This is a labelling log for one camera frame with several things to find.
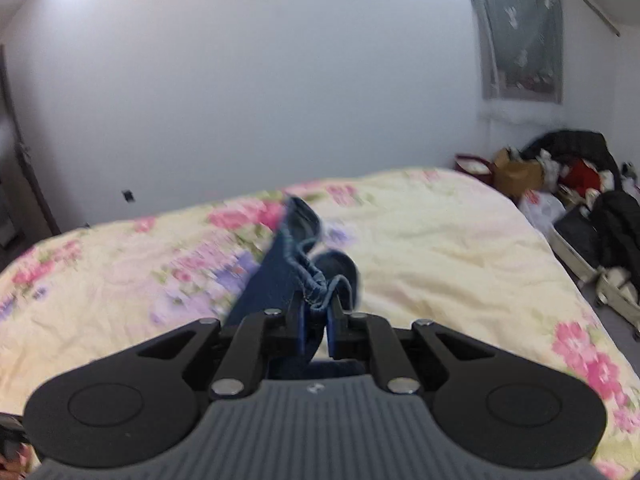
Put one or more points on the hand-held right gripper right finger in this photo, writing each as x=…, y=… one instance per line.
x=331, y=330

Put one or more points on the black jacket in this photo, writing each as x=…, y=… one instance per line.
x=570, y=145

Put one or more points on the dark wall socket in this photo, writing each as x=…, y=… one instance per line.
x=128, y=195

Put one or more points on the grey patterned curtain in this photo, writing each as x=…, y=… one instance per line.
x=525, y=25

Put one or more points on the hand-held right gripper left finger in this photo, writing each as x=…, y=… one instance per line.
x=301, y=330

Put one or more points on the brown cardboard box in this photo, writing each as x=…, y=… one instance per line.
x=517, y=172

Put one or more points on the blue denim pants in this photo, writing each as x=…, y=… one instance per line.
x=277, y=280

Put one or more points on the open suitcase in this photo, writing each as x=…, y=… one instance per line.
x=585, y=255

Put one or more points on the red cloth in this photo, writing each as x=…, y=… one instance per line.
x=580, y=175

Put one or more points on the floral bedspread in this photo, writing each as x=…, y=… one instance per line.
x=450, y=260

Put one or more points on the white plastic bag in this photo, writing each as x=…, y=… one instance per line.
x=542, y=210

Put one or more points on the maroon bag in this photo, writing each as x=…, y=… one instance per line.
x=472, y=166

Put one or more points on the dark wooden door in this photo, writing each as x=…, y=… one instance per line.
x=25, y=160

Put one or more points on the black clothing pile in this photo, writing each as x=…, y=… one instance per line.
x=617, y=230

